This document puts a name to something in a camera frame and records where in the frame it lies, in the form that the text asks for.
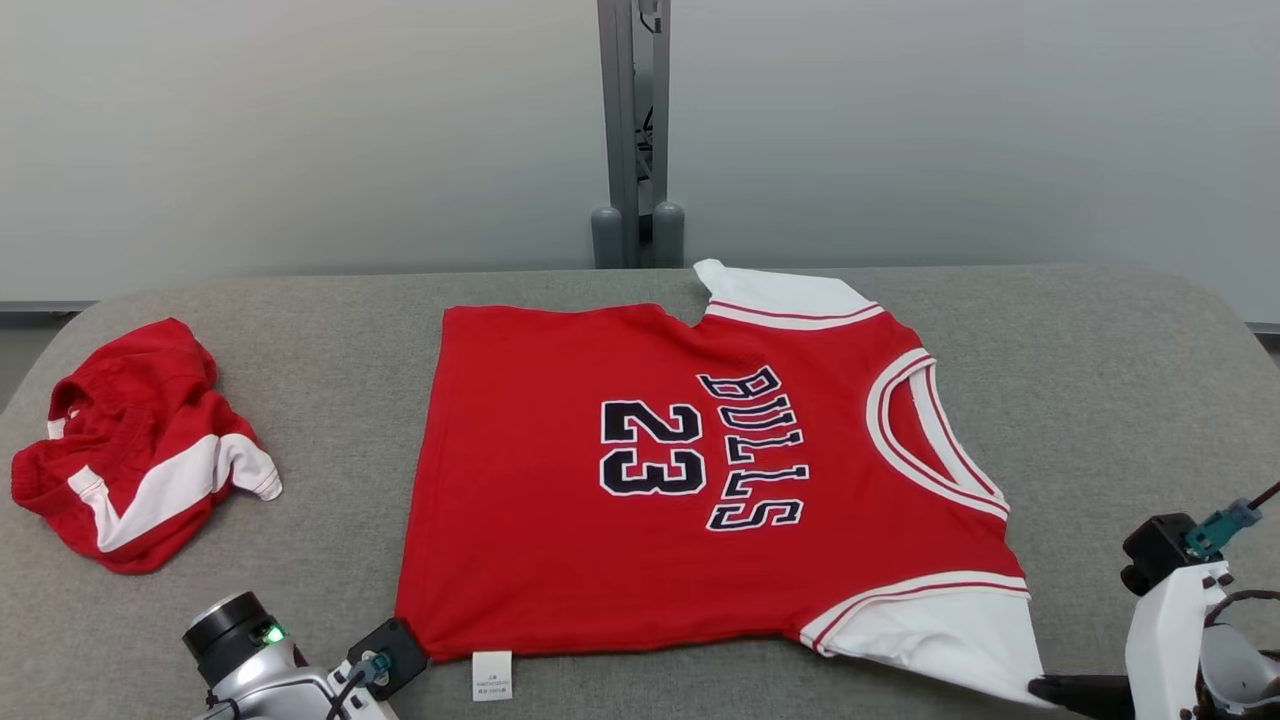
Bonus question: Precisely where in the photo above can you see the red Bulls jersey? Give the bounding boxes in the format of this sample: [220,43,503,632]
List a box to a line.
[393,258,1046,709]

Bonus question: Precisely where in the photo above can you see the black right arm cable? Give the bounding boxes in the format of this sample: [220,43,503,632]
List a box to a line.
[1185,480,1280,561]

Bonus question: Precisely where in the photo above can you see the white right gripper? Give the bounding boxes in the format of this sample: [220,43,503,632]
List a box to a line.
[1028,562,1236,720]

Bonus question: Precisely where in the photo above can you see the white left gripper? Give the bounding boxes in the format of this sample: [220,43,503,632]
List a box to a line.
[320,662,401,720]

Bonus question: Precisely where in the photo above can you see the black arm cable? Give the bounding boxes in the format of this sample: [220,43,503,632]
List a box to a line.
[1185,480,1280,561]
[325,650,393,720]

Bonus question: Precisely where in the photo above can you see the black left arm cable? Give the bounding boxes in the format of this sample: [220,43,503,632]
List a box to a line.
[325,650,393,720]

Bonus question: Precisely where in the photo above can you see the grey metal partition post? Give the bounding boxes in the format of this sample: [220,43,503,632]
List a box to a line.
[590,0,687,269]

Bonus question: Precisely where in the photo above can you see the red shorts with white stripe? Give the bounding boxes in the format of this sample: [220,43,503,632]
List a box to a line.
[10,317,283,576]

